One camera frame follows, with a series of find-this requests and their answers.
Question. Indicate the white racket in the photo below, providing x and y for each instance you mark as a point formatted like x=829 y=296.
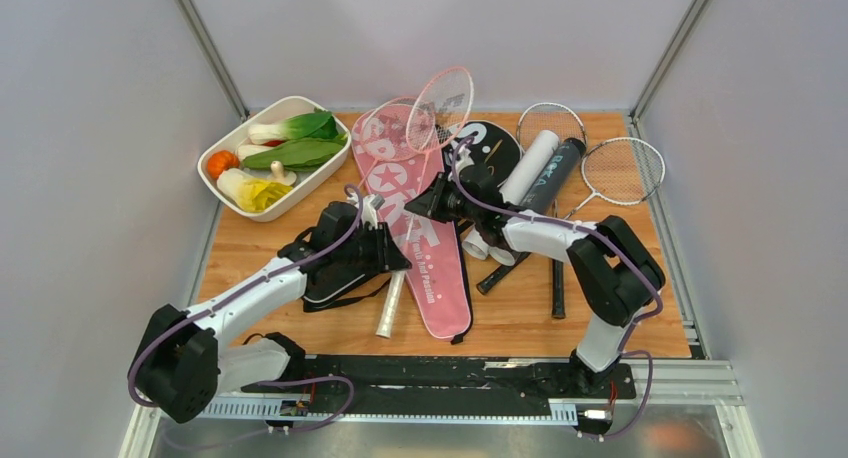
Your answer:
x=555 y=117
x=624 y=171

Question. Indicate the pink badminton racket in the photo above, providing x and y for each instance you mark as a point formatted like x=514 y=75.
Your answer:
x=445 y=101
x=396 y=131

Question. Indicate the white shuttlecock tube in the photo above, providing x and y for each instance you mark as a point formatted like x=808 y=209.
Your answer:
x=513 y=191

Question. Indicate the green leafy vegetable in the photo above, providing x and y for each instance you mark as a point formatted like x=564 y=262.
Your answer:
x=298 y=154

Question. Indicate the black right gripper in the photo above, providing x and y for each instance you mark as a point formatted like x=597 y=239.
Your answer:
x=430 y=202

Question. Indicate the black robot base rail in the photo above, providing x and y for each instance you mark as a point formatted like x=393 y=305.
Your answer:
x=447 y=385

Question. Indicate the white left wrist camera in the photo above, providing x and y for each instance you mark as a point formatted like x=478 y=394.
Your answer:
x=369 y=208

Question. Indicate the white racket left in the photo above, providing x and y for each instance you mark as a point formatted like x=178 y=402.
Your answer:
x=555 y=117

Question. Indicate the white racket right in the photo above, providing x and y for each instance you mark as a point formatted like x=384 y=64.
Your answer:
x=624 y=171

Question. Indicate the black racket cover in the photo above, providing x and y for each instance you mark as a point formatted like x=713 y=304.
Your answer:
x=491 y=145

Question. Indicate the yellow napa cabbage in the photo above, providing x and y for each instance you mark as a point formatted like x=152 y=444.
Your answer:
x=249 y=193

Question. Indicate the black shuttlecock tube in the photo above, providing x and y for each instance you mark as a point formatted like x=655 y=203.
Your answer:
x=547 y=184

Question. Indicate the pink racket cover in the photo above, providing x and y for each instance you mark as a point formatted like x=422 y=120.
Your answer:
x=436 y=278

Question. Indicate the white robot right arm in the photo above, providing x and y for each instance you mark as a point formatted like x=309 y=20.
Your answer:
x=620 y=280

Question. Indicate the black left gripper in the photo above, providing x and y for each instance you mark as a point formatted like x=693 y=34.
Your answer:
x=391 y=260

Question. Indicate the green bok choy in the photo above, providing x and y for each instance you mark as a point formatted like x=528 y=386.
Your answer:
x=317 y=124

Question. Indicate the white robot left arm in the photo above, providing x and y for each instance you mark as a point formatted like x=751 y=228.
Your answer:
x=185 y=358

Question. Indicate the beige mushroom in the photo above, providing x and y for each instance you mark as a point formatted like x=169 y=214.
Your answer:
x=282 y=175

